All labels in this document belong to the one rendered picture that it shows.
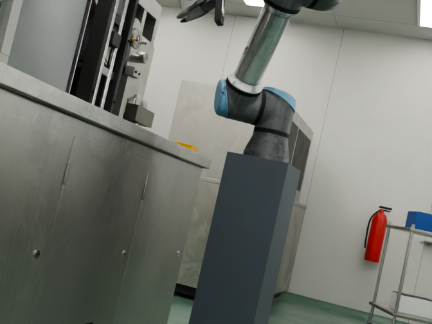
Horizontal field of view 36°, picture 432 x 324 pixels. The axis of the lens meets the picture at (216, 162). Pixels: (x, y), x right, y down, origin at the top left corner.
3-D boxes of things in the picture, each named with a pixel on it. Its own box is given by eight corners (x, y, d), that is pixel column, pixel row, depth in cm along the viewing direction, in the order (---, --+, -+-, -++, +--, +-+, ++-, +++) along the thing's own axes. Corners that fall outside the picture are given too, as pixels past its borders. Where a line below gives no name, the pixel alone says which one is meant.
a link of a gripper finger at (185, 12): (171, 7, 235) (194, -5, 235) (178, 20, 234) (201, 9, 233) (169, 3, 232) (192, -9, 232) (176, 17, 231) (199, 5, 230)
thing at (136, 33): (137, 24, 235) (144, 35, 241) (132, 24, 235) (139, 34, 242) (131, 43, 233) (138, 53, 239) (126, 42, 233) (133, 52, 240)
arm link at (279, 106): (296, 135, 208) (305, 94, 209) (256, 125, 204) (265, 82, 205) (281, 136, 219) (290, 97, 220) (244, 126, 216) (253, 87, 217)
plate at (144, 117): (135, 120, 244) (138, 104, 245) (43, 103, 256) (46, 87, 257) (151, 128, 259) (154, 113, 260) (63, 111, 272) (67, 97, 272)
